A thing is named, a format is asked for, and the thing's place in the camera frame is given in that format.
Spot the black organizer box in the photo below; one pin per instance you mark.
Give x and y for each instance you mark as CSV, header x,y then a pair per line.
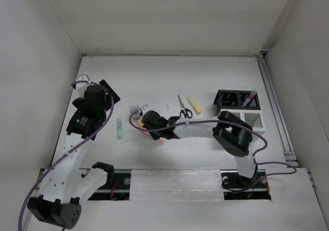
x,y
235,99

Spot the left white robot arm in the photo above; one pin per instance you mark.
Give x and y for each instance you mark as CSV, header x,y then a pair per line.
x,y
59,193

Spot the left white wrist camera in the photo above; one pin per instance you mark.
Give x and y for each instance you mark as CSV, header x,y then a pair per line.
x,y
80,84

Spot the blue pen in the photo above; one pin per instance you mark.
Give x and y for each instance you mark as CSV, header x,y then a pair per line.
x,y
248,99

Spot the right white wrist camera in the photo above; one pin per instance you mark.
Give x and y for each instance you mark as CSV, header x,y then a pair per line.
x,y
145,108

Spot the green highlighter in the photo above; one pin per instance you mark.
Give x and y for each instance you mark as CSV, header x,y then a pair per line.
x,y
119,128

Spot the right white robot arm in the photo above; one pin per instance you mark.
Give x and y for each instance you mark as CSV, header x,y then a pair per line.
x,y
228,130

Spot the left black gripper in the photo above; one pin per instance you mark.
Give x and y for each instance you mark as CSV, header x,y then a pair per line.
x,y
79,101

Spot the paper clip jar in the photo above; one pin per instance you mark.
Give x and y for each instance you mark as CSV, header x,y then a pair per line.
x,y
136,112

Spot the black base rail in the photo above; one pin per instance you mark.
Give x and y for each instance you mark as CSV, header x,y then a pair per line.
x,y
179,185

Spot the white organizer box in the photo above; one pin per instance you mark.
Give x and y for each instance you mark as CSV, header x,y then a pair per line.
x,y
253,118

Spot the orange highlighter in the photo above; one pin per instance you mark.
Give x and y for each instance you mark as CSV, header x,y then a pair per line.
x,y
140,125

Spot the black handled scissors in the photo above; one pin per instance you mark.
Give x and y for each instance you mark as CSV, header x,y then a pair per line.
x,y
184,113

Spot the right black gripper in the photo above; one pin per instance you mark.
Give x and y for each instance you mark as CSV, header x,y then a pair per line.
x,y
156,136

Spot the red pen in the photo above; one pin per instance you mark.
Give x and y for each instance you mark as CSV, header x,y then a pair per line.
x,y
251,97

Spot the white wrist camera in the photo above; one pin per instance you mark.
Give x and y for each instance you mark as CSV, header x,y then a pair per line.
x,y
145,108
80,84

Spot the yellow highlighter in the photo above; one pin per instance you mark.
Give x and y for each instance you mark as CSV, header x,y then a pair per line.
x,y
194,105

